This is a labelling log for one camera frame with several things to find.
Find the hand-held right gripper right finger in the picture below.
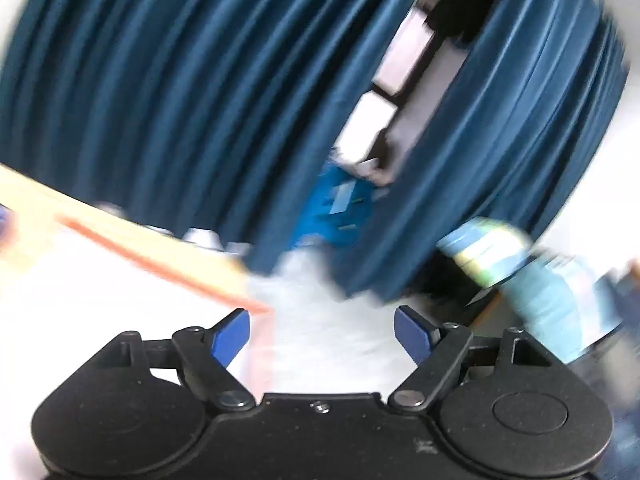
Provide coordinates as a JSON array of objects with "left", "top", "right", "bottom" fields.
[{"left": 387, "top": 306, "right": 553, "bottom": 411}]

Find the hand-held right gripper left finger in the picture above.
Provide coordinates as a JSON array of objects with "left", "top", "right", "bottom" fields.
[{"left": 102, "top": 308, "right": 256, "bottom": 411}]

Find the white cardboard box orange rim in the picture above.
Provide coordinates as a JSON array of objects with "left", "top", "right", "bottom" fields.
[{"left": 0, "top": 212, "right": 276, "bottom": 411}]

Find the checked blue yellow cloth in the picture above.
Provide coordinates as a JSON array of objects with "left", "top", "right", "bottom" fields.
[{"left": 437, "top": 217, "right": 532, "bottom": 288}]

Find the blue plastic stool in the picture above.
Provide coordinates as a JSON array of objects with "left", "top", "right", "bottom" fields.
[{"left": 295, "top": 160, "right": 381, "bottom": 251}]

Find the teal cloth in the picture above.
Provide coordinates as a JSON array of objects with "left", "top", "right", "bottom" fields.
[{"left": 502, "top": 255, "right": 623, "bottom": 361}]

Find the narrow dark blue curtain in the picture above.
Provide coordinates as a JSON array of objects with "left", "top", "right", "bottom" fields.
[{"left": 345, "top": 0, "right": 631, "bottom": 301}]

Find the wide dark blue curtain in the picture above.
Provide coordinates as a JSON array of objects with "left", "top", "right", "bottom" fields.
[{"left": 0, "top": 0, "right": 436, "bottom": 301}]

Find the window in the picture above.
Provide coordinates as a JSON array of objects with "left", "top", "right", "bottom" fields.
[{"left": 340, "top": 5, "right": 443, "bottom": 166}]

